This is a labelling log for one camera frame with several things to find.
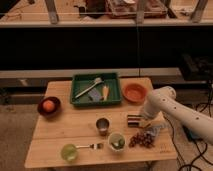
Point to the dark red bowl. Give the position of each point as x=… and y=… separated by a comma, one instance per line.
x=42, y=112

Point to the yellow toy carrot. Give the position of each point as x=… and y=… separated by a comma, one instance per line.
x=105, y=92

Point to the light wooden table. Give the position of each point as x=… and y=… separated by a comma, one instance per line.
x=77, y=126

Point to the bunch of dark grapes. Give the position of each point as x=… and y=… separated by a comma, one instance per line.
x=142, y=139

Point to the white cup with greens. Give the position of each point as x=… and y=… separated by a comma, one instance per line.
x=116, y=142

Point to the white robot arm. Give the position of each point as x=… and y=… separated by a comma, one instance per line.
x=164, y=99

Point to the small silver fork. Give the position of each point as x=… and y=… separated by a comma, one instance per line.
x=92, y=146

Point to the blue grey sponge piece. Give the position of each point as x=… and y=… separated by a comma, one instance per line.
x=94, y=95

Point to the orange plastic bowl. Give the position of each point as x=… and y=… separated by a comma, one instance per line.
x=134, y=92

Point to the orange fruit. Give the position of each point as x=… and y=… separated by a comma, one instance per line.
x=48, y=106

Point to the small metal cup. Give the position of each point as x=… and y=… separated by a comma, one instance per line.
x=102, y=124

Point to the green plastic cup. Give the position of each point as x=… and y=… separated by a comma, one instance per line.
x=69, y=152

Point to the clear plastic bag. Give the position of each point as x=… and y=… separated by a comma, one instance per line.
x=154, y=130

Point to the green plastic tray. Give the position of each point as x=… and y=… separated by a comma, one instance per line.
x=83, y=81

